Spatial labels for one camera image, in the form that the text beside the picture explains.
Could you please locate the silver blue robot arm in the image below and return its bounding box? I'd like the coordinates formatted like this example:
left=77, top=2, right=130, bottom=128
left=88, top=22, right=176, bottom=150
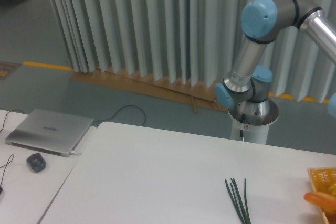
left=215, top=0, right=335, bottom=108

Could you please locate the orange wicker basket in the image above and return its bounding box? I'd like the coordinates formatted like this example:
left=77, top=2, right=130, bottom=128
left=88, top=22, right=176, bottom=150
left=308, top=167, right=335, bottom=224

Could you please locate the yellow fruit in basket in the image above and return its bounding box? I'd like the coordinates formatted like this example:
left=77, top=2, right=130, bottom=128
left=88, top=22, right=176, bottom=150
left=327, top=182, right=336, bottom=196

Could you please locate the flat brown cardboard sheet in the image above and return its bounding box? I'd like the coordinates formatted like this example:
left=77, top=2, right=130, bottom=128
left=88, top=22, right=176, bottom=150
left=71, top=68, right=228, bottom=113

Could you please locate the pale green pleated curtain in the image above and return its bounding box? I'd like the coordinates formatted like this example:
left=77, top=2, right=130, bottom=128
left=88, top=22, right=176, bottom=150
left=50, top=0, right=335, bottom=87

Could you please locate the silver Huawei laptop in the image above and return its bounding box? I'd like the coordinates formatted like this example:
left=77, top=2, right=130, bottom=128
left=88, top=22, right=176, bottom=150
left=5, top=109, right=93, bottom=157

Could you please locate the green chive bunch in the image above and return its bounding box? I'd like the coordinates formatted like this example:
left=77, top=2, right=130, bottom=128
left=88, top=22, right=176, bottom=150
left=224, top=178, right=251, bottom=224

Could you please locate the black computer mouse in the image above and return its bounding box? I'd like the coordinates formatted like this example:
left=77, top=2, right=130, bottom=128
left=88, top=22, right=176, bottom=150
left=26, top=153, right=46, bottom=173

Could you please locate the brown floor sign mat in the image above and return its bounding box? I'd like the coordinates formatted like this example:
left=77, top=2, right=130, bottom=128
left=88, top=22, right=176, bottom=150
left=0, top=61, right=21, bottom=80

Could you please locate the orange carrot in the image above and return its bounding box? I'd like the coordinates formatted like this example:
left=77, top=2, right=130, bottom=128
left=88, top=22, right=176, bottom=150
left=303, top=192, right=335, bottom=210

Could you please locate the black laptop power cable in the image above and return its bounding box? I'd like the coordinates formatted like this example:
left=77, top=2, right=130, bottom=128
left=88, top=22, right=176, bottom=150
left=93, top=105, right=146, bottom=126

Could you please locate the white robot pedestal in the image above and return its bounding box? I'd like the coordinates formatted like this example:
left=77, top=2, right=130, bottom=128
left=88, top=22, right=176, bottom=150
left=228, top=99, right=279, bottom=144

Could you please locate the thin black cable left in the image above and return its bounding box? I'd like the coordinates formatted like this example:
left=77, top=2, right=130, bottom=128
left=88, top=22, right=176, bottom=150
left=0, top=110, right=24, bottom=196

